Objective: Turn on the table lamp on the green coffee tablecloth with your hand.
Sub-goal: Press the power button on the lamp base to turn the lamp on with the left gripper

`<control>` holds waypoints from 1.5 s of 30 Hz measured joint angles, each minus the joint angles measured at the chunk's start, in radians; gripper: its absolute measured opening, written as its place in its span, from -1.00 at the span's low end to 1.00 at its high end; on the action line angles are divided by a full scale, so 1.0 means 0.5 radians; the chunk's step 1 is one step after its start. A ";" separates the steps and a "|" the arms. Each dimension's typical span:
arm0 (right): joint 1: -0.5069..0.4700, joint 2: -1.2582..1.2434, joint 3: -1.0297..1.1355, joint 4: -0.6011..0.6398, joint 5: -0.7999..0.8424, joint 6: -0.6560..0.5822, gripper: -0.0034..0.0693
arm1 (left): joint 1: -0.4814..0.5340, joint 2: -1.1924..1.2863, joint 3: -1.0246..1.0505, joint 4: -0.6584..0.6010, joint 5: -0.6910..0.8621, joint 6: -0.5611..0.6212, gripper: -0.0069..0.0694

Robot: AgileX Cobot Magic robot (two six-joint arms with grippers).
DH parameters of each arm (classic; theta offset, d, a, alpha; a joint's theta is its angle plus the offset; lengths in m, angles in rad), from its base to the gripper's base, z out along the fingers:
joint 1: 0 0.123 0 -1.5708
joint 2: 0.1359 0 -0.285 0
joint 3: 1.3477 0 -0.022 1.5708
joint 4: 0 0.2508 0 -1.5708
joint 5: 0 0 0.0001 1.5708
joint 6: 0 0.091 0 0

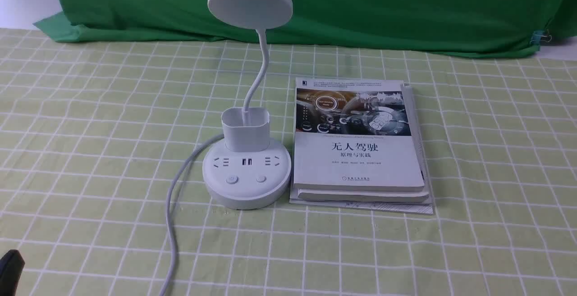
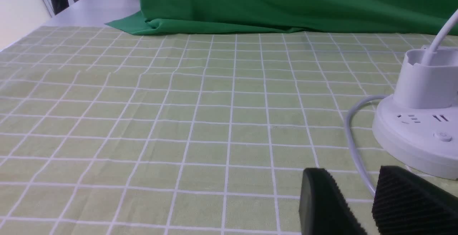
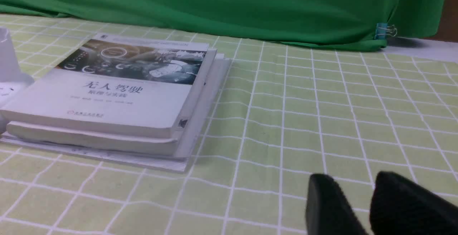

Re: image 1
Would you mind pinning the green checkered tablecloth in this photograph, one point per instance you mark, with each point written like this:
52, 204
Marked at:
92, 135

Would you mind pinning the bottom thin paper booklet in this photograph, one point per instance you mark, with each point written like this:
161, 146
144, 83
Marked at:
383, 207

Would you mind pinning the white desk lamp with socket base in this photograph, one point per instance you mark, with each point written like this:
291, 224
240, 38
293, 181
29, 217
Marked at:
247, 168

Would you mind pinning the blue binder clip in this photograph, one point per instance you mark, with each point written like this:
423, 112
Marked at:
540, 37

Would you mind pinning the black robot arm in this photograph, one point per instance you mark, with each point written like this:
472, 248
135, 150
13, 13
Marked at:
11, 268

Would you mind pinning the green backdrop cloth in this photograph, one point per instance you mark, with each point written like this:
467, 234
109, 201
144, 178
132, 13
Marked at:
465, 28

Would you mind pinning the top book with car cover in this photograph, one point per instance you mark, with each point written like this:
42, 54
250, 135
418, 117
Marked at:
356, 161

